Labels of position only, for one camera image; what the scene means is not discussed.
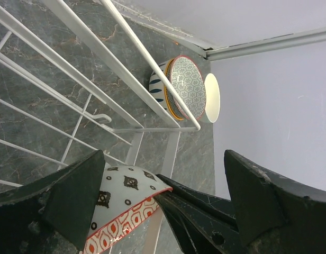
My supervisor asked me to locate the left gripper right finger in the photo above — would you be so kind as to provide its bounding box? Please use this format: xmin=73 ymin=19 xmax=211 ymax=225
xmin=224 ymin=150 xmax=326 ymax=253

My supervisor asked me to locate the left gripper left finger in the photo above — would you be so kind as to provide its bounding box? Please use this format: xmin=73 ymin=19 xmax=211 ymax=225
xmin=0 ymin=150 xmax=105 ymax=253

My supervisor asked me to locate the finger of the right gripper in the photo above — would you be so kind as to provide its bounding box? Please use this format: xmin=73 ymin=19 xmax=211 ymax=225
xmin=155 ymin=193 xmax=248 ymax=254
xmin=156 ymin=174 xmax=236 ymax=228

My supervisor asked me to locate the white bowl dark diamond pattern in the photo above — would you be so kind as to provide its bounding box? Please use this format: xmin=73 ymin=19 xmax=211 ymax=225
xmin=83 ymin=165 xmax=173 ymax=253

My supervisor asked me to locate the plain white ribbed bowl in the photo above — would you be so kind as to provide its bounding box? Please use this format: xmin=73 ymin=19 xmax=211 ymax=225
xmin=201 ymin=73 xmax=221 ymax=123

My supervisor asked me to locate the white wire dish rack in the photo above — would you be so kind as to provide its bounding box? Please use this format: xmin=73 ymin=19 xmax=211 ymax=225
xmin=0 ymin=0 xmax=202 ymax=254

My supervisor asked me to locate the white bowl teal leaf pattern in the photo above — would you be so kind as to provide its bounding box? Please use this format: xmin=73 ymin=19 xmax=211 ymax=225
xmin=148 ymin=71 xmax=185 ymax=121

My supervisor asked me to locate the grey dotted bowl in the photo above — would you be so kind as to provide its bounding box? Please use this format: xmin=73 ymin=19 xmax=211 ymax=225
xmin=168 ymin=56 xmax=206 ymax=120

